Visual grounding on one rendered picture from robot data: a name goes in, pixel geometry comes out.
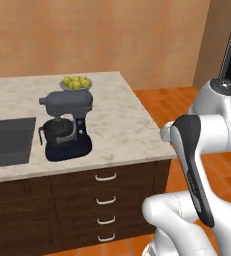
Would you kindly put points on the grey stand mixer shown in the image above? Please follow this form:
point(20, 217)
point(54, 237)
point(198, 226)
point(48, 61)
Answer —
point(67, 103)

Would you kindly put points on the dark grey sink basin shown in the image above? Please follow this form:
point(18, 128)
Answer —
point(8, 141)

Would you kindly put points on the dark wood cupboard door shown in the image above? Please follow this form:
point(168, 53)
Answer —
point(18, 216)

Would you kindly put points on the pale fruit bowl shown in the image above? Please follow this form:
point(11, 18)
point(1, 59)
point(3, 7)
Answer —
point(64, 86)

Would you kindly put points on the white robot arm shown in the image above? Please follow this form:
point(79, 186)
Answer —
point(217, 131)

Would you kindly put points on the dark wood drawer front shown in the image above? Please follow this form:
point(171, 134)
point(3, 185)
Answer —
point(73, 181)
point(78, 240)
point(73, 205)
point(77, 224)

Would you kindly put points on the yellow-green fruit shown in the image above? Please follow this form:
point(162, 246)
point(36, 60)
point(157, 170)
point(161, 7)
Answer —
point(84, 82)
point(76, 78)
point(75, 84)
point(66, 80)

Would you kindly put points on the dark wood island cabinet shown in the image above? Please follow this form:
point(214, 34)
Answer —
point(27, 213)

